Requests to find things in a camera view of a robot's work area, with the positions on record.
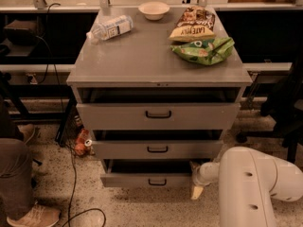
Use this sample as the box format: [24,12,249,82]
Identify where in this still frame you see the grey drawer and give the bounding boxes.
[93,130,223,159]
[77,88,240,131]
[99,158,212,188]

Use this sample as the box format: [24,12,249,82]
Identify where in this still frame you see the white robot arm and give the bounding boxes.
[190,147,303,227]

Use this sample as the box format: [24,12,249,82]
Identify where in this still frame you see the green snack bag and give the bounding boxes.
[170,37,234,65]

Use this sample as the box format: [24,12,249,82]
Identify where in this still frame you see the grey top drawer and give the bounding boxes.
[77,88,240,131]

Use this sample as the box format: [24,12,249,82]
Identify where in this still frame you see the grey middle drawer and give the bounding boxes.
[93,130,223,159]

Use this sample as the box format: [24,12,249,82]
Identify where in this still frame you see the grey bottom drawer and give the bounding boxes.
[99,158,212,188]

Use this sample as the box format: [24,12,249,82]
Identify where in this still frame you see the grey metal drawer cabinet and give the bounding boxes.
[66,6,253,175]

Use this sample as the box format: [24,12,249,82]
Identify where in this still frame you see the clear plastic water bottle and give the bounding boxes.
[87,15,134,41]

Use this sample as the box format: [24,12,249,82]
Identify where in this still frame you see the brown yellow chip bag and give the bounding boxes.
[169,6,215,43]

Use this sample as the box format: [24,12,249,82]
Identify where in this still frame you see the tan sneaker near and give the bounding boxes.
[7,203,61,227]

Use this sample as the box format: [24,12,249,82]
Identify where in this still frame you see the black office chair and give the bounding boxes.
[236,53,303,163]

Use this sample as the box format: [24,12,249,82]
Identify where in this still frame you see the tan sneaker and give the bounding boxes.
[7,203,61,227]
[19,124,35,144]

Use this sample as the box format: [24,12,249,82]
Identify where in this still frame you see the person leg brown trousers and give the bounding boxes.
[0,96,34,220]

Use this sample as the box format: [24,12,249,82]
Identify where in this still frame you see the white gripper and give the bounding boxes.
[189,161,210,201]

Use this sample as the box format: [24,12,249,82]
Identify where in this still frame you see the tan sneaker far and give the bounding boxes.
[19,124,35,144]

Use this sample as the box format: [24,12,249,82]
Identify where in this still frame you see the white ceramic bowl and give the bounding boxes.
[138,2,169,21]

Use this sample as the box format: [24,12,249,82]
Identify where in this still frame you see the orange objects on floor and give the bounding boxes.
[74,129,92,156]

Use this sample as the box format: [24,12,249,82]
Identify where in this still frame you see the black box on shelf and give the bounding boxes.
[4,20,39,45]

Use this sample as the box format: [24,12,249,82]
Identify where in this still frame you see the black floor cable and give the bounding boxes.
[60,142,107,227]

